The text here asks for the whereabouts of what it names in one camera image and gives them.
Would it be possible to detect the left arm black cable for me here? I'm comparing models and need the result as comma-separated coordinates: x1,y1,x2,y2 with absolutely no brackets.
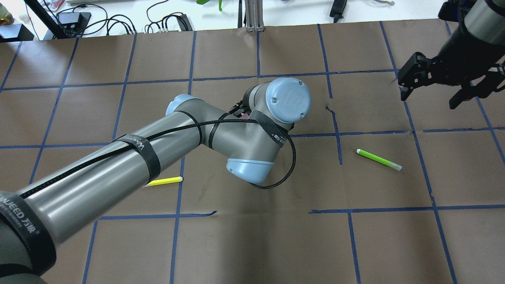
16,118,296,198

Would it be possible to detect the black power adapter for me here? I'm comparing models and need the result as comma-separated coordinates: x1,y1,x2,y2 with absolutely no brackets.
56,11,92,30

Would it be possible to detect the brown paper table cover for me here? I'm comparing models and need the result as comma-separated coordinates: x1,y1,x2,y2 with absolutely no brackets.
1,19,504,284

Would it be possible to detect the green pen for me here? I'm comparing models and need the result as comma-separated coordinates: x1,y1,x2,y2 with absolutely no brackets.
356,149,403,171

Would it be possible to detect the yellow pen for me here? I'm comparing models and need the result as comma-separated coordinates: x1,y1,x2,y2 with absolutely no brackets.
143,176,184,187

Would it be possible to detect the green handled grabber tool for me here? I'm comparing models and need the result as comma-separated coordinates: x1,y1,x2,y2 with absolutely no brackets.
195,0,223,11

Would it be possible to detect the aluminium frame post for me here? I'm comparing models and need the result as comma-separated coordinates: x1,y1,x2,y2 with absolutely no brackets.
243,0,265,33

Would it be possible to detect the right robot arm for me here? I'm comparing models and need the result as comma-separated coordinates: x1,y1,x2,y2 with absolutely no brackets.
397,0,505,110

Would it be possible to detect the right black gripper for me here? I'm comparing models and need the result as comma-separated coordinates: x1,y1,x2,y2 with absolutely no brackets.
398,28,504,110

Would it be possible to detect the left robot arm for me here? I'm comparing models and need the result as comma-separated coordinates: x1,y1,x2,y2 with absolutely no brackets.
1,78,311,284

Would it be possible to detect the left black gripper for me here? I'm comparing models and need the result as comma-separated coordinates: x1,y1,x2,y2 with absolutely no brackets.
230,99,255,120

